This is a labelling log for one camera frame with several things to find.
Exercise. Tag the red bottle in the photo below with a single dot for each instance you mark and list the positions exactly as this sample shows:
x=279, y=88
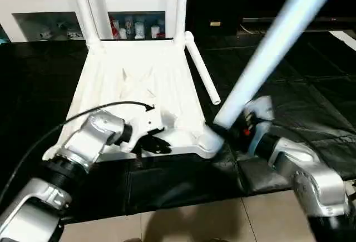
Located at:
x=115, y=29

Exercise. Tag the cyan plastic item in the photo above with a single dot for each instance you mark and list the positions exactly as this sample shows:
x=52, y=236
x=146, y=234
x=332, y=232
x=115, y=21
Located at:
x=3, y=33

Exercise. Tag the white glass door cabinet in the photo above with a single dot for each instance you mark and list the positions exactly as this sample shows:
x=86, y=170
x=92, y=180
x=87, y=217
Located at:
x=44, y=0

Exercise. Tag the white plastic table leg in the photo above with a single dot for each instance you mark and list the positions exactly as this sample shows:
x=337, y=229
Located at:
x=278, y=36
x=181, y=3
x=201, y=67
x=83, y=8

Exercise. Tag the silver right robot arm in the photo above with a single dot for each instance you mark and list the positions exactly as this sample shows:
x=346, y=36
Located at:
x=300, y=164

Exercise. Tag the tan label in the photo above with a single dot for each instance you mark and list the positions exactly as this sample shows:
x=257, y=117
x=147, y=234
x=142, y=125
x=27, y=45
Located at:
x=215, y=24

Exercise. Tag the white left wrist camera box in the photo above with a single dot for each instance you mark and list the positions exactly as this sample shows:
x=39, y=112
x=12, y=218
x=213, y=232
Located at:
x=144, y=122

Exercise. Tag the black work mat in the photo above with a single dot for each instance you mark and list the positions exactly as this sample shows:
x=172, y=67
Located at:
x=183, y=186

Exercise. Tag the white bottle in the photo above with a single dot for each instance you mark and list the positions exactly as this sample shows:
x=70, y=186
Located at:
x=139, y=29

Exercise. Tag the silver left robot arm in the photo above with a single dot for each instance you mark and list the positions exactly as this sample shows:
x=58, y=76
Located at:
x=94, y=133

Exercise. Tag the white cup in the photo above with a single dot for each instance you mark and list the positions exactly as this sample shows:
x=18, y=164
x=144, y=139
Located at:
x=155, y=31

